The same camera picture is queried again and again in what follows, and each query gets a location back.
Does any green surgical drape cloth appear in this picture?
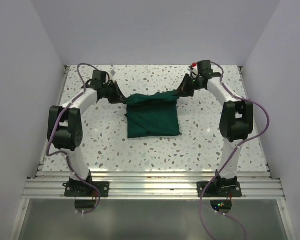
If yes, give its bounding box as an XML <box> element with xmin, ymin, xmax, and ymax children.
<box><xmin>124</xmin><ymin>90</ymin><xmax>181</xmax><ymax>139</ymax></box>

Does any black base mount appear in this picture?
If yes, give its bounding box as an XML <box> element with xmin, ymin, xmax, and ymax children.
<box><xmin>62</xmin><ymin>181</ymin><xmax>110</xmax><ymax>211</ymax></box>
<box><xmin>196</xmin><ymin>175</ymin><xmax>243</xmax><ymax>214</ymax></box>

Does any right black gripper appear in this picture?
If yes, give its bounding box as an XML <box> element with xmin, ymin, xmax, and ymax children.
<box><xmin>173</xmin><ymin>73</ymin><xmax>204</xmax><ymax>98</ymax></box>

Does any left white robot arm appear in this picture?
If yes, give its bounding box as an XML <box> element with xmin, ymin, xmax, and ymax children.
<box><xmin>45</xmin><ymin>79</ymin><xmax>126</xmax><ymax>197</ymax></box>

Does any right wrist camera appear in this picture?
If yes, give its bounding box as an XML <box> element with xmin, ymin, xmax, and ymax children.
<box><xmin>188</xmin><ymin>62</ymin><xmax>199</xmax><ymax>78</ymax></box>

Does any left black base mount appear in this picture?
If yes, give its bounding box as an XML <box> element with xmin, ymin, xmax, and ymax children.
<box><xmin>62</xmin><ymin>181</ymin><xmax>110</xmax><ymax>211</ymax></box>

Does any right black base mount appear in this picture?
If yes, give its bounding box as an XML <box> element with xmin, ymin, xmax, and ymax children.
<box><xmin>196</xmin><ymin>175</ymin><xmax>243</xmax><ymax>214</ymax></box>

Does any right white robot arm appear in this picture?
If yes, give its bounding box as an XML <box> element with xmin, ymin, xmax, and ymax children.
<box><xmin>176</xmin><ymin>60</ymin><xmax>254</xmax><ymax>197</ymax></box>

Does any aluminium rail frame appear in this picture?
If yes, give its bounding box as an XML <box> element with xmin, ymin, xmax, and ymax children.
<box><xmin>10</xmin><ymin>65</ymin><xmax>292</xmax><ymax>240</ymax></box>

